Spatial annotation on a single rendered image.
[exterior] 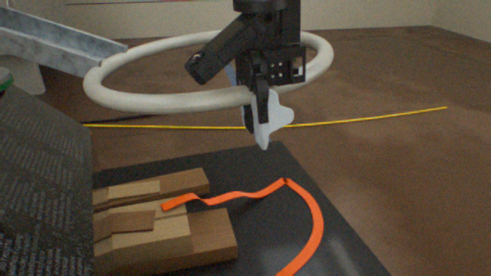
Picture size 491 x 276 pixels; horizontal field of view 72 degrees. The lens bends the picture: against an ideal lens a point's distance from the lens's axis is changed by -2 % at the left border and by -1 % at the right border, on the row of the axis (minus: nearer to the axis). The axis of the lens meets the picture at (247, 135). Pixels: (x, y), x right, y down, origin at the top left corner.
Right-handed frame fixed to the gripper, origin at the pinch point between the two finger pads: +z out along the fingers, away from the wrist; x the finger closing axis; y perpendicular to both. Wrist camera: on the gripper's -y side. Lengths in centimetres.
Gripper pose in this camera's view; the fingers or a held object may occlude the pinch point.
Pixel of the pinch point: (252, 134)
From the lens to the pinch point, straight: 53.3
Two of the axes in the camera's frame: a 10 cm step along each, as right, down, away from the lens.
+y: 9.4, -2.1, 2.6
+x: -3.3, -4.4, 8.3
